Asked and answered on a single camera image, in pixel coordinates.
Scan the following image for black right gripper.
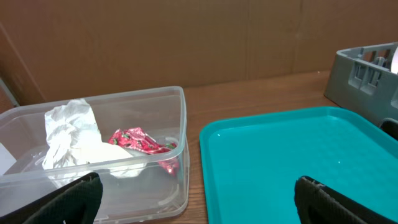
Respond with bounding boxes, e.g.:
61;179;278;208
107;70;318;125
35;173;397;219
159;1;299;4
379;118;398;140

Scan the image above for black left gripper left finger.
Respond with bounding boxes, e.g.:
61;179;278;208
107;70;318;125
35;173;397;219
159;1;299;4
1;172;103;224

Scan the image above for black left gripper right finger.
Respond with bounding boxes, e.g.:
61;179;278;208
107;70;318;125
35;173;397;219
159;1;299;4
294;176;395;224

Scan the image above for white napkin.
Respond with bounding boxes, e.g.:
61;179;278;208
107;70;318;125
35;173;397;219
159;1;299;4
42;98;144;170

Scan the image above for red snack wrapper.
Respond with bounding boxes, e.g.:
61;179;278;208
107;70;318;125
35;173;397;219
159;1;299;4
108;127;181;176

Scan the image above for white round plate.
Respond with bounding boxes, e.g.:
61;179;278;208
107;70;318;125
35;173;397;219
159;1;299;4
390;47;398;74

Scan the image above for grey dishwasher rack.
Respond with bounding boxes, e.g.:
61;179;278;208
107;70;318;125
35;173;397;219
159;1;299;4
324;42;397;124

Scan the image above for teal plastic tray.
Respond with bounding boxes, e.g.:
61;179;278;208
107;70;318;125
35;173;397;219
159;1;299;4
200;107;397;223

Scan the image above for clear plastic container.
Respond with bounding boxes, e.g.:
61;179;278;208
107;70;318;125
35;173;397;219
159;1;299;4
1;86;190;223

